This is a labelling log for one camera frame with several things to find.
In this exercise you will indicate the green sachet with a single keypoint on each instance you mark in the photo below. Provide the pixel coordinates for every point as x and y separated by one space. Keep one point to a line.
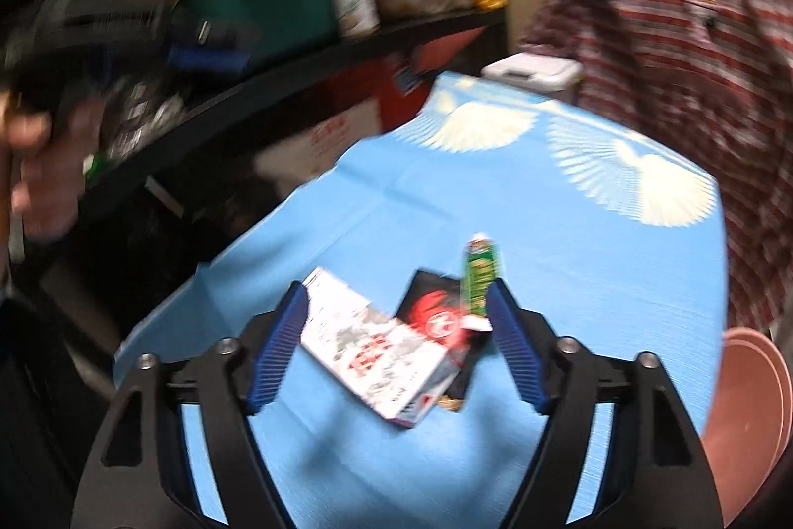
478 275

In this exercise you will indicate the white box with red print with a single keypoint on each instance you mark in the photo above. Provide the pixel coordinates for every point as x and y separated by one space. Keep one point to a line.
331 145

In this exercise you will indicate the red cardboard box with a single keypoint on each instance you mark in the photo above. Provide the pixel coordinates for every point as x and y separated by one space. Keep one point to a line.
378 92

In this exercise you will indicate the green container with white lid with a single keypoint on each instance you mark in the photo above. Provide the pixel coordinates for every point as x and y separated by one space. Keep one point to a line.
260 2

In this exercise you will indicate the person's left hand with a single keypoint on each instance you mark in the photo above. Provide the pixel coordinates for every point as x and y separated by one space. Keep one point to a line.
46 176

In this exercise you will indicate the red plaid shirt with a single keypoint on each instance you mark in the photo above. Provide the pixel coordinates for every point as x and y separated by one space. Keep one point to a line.
669 39

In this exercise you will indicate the white red milk carton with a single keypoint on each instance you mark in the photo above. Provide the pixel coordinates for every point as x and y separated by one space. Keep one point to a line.
375 355

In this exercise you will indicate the white plastic box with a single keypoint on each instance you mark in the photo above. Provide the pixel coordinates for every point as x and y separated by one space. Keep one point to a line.
533 70

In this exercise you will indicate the black sachet with red crab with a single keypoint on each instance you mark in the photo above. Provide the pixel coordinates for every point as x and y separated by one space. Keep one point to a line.
437 321

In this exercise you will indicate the pink round stool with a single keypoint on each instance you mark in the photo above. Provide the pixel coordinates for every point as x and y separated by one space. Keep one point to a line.
746 411

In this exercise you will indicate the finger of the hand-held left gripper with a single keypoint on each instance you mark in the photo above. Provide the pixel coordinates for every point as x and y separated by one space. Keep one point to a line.
207 52

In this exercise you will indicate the black shelf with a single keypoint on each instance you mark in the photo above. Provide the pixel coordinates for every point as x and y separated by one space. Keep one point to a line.
279 58

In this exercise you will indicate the blue tablecloth with white print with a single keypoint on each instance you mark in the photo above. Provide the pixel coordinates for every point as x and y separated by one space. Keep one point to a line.
495 207

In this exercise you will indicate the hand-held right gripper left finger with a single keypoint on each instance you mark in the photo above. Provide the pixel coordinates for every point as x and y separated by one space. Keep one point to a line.
279 355

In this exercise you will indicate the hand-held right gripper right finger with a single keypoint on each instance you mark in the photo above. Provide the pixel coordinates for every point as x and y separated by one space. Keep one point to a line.
517 352

